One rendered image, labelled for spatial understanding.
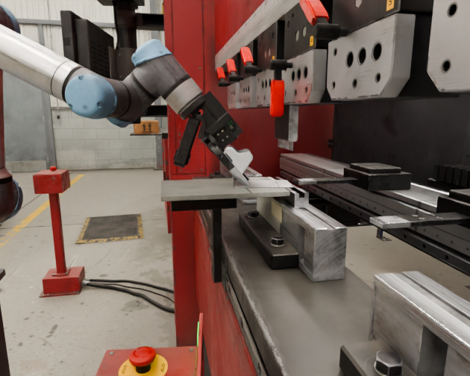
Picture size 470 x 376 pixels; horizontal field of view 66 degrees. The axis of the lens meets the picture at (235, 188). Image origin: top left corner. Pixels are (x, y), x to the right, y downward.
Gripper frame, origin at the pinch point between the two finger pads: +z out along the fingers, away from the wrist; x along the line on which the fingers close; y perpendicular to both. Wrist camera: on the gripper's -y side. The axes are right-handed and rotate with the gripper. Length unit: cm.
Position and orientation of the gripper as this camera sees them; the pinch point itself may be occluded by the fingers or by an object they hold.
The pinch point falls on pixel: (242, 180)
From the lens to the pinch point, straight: 82.5
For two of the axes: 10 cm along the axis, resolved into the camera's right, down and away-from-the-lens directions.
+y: 7.7, -6.3, -1.2
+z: 6.4, 7.5, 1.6
